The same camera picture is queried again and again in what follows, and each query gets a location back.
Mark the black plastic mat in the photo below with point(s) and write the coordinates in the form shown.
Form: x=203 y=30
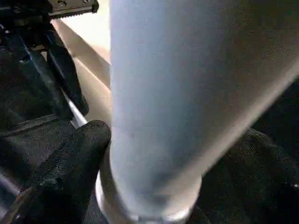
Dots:
x=28 y=140

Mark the white plastic table top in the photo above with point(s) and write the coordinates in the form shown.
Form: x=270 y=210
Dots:
x=93 y=77

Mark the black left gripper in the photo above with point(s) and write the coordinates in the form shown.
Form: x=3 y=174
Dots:
x=30 y=21

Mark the white plastic table leg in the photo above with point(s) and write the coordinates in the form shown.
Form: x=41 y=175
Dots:
x=163 y=93

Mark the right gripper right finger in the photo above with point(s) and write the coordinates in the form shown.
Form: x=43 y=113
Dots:
x=252 y=186

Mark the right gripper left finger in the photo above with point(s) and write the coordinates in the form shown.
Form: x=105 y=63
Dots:
x=65 y=182

